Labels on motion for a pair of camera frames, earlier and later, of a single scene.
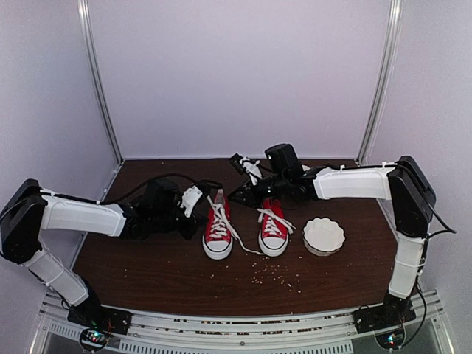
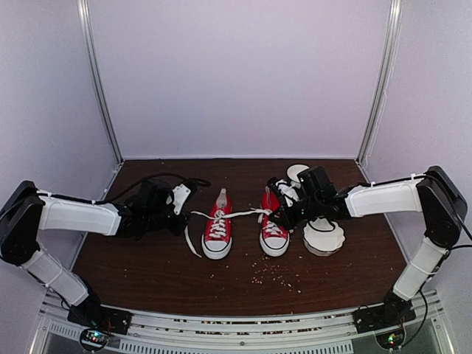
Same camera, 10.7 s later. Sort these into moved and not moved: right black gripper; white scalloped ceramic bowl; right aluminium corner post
Moved: right black gripper
Not moved: right aluminium corner post; white scalloped ceramic bowl
